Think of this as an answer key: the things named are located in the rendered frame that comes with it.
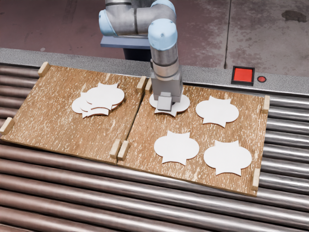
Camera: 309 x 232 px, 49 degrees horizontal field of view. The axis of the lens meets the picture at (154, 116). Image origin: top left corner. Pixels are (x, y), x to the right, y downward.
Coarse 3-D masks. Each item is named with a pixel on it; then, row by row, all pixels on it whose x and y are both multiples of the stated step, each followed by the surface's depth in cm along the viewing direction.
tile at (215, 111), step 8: (200, 104) 112; (208, 104) 112; (216, 104) 112; (224, 104) 111; (200, 112) 110; (208, 112) 110; (216, 112) 110; (224, 112) 109; (232, 112) 109; (208, 120) 108; (216, 120) 108; (224, 120) 108; (232, 120) 107
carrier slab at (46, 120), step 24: (48, 72) 130; (72, 72) 129; (96, 72) 127; (48, 96) 122; (72, 96) 121; (24, 120) 117; (48, 120) 116; (72, 120) 115; (96, 120) 114; (120, 120) 113; (24, 144) 111; (48, 144) 110; (72, 144) 109; (96, 144) 108
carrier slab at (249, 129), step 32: (192, 96) 116; (224, 96) 114; (256, 96) 113; (160, 128) 109; (192, 128) 108; (224, 128) 107; (256, 128) 106; (128, 160) 103; (160, 160) 102; (192, 160) 101; (256, 160) 99; (256, 192) 93
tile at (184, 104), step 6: (150, 96) 115; (186, 96) 114; (150, 102) 114; (156, 102) 113; (180, 102) 112; (186, 102) 112; (156, 108) 112; (174, 108) 111; (180, 108) 111; (186, 108) 111; (168, 114) 111; (174, 114) 110
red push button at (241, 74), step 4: (236, 68) 122; (236, 72) 121; (240, 72) 121; (244, 72) 121; (248, 72) 121; (236, 76) 120; (240, 76) 120; (244, 76) 120; (248, 76) 120; (236, 80) 119; (240, 80) 119; (244, 80) 119; (248, 80) 119
